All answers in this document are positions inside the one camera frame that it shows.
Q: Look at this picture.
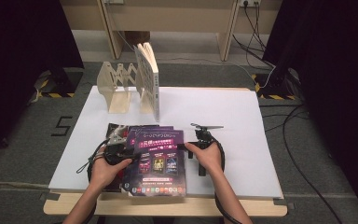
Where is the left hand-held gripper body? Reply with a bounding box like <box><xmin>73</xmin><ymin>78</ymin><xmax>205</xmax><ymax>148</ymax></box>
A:
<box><xmin>103</xmin><ymin>131</ymin><xmax>137</xmax><ymax>166</ymax></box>

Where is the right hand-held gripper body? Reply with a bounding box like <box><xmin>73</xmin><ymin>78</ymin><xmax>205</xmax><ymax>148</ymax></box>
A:
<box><xmin>186</xmin><ymin>122</ymin><xmax>226</xmax><ymax>177</ymax></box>

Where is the purple paperback book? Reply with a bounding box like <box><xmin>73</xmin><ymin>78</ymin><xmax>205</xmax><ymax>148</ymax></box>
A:
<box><xmin>120</xmin><ymin>125</ymin><xmax>175</xmax><ymax>193</ymax></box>
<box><xmin>127</xmin><ymin>130</ymin><xmax>187</xmax><ymax>198</ymax></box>

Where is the thick white patterned book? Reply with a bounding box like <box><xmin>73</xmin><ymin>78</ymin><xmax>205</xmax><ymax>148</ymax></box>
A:
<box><xmin>133</xmin><ymin>41</ymin><xmax>161</xmax><ymax>123</ymax></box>

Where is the person's right hand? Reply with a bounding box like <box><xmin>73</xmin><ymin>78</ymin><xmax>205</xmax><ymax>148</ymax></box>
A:
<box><xmin>185</xmin><ymin>143</ymin><xmax>225</xmax><ymax>179</ymax></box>

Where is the person's left hand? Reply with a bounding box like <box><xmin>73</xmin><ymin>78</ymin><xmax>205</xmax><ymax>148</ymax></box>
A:
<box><xmin>88</xmin><ymin>151</ymin><xmax>133</xmax><ymax>190</ymax></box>

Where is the light wooden table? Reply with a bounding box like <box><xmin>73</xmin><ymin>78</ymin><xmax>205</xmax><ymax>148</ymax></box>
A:
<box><xmin>43</xmin><ymin>87</ymin><xmax>288</xmax><ymax>217</ymax></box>

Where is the black stand base striped tape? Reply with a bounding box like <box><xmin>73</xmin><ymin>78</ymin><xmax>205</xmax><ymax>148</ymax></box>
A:
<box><xmin>38</xmin><ymin>66</ymin><xmax>85</xmax><ymax>99</ymax></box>
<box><xmin>251</xmin><ymin>68</ymin><xmax>302</xmax><ymax>101</ymax></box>

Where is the beige wooden background desk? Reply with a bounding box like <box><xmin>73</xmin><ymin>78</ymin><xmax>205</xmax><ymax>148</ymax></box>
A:
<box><xmin>60</xmin><ymin>0</ymin><xmax>282</xmax><ymax>63</ymax></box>

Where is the black curtain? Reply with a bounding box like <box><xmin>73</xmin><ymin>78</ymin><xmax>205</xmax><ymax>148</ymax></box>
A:
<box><xmin>262</xmin><ymin>0</ymin><xmax>358</xmax><ymax>224</ymax></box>
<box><xmin>0</xmin><ymin>0</ymin><xmax>85</xmax><ymax>162</ymax></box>

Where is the thin black wrist strap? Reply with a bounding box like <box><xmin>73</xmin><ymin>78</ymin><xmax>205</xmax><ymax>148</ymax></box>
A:
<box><xmin>76</xmin><ymin>151</ymin><xmax>100</xmax><ymax>175</ymax></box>

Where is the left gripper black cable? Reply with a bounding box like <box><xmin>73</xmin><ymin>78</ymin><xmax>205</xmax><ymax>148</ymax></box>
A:
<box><xmin>86</xmin><ymin>139</ymin><xmax>110</xmax><ymax>224</ymax></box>

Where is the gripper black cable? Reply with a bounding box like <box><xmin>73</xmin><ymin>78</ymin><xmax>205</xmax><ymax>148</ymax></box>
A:
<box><xmin>86</xmin><ymin>139</ymin><xmax>110</xmax><ymax>224</ymax></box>
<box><xmin>213</xmin><ymin>136</ymin><xmax>245</xmax><ymax>224</ymax></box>

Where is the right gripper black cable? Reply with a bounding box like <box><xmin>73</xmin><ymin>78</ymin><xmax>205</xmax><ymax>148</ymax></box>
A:
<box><xmin>213</xmin><ymin>136</ymin><xmax>245</xmax><ymax>224</ymax></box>

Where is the long black floor cable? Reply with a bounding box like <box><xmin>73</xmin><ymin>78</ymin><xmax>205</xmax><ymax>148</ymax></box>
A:
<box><xmin>282</xmin><ymin>104</ymin><xmax>344</xmax><ymax>224</ymax></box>

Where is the black power cable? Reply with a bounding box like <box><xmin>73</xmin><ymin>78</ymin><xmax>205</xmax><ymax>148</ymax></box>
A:
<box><xmin>232</xmin><ymin>2</ymin><xmax>277</xmax><ymax>69</ymax></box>

